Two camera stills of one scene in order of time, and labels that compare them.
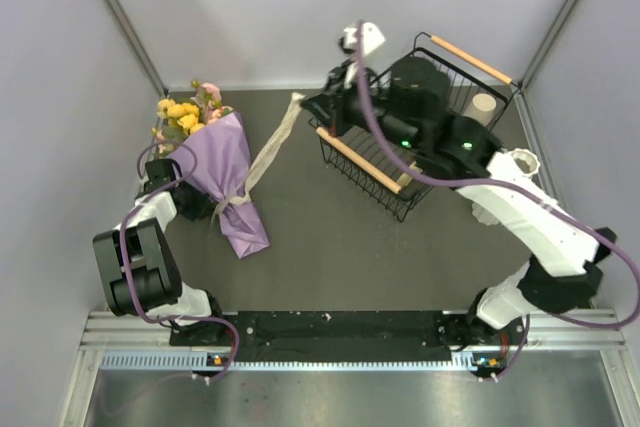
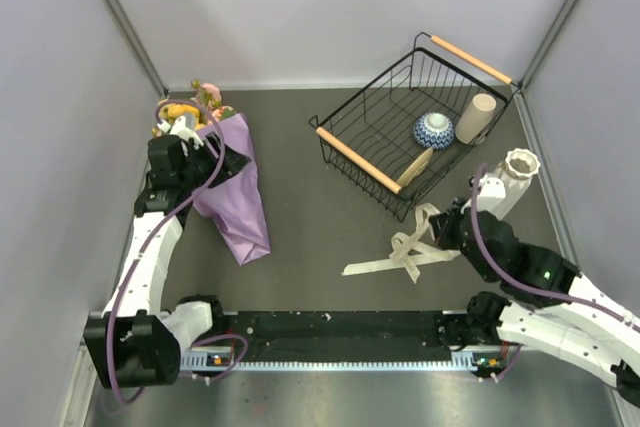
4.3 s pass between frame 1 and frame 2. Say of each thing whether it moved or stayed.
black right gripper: moved
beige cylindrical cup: stayed
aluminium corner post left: stayed
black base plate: stayed
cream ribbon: moved
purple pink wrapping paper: moved
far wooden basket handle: stayed
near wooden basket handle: stayed
